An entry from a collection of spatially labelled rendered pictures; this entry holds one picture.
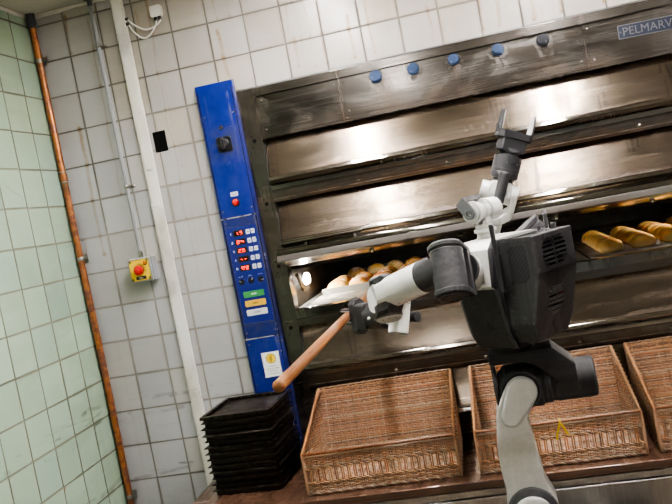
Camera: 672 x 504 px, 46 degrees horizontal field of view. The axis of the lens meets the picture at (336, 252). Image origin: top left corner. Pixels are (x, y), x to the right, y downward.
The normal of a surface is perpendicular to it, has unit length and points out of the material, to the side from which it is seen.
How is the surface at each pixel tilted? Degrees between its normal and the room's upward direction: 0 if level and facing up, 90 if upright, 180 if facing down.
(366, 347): 70
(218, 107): 90
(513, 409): 90
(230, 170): 90
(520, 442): 115
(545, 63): 90
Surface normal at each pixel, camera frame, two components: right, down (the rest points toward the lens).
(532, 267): -0.71, 0.18
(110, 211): -0.18, 0.09
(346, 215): -0.22, -0.25
